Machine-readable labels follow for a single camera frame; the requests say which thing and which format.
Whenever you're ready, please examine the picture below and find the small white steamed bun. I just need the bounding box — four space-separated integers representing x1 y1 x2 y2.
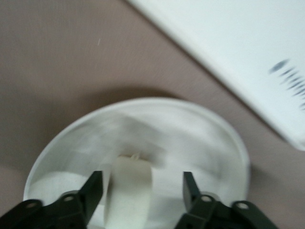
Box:
103 153 153 229

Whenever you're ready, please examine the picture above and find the cream rabbit print tray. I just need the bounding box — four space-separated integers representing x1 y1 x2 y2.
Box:
125 0 305 152

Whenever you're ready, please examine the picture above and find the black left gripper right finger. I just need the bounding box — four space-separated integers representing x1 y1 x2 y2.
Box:
183 171 280 229

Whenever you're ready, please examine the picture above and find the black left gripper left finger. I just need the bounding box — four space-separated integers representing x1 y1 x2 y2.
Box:
0 170 104 229

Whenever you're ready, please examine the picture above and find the brown table mat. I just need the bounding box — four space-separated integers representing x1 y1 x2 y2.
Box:
0 0 305 229

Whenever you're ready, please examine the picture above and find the round cream plate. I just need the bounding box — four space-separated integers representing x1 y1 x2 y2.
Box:
23 96 251 229

